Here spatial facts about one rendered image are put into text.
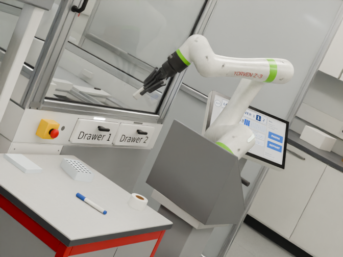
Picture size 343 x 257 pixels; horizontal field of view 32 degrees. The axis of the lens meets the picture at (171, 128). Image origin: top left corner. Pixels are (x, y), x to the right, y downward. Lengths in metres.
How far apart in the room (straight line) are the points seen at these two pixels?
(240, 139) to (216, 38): 1.79
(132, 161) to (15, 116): 0.91
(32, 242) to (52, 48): 0.75
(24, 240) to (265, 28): 2.66
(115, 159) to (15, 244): 1.05
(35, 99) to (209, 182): 0.79
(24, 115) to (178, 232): 0.85
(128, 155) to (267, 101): 1.37
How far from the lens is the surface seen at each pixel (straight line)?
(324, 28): 4.06
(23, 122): 2.40
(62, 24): 2.32
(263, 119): 3.48
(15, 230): 2.07
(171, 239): 2.70
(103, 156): 2.90
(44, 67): 2.35
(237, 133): 2.72
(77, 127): 2.62
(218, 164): 2.51
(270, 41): 4.19
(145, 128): 3.03
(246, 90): 2.96
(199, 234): 2.72
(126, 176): 3.15
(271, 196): 5.47
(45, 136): 2.45
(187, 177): 2.60
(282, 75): 2.87
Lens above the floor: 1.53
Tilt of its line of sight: 11 degrees down
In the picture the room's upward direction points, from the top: 24 degrees clockwise
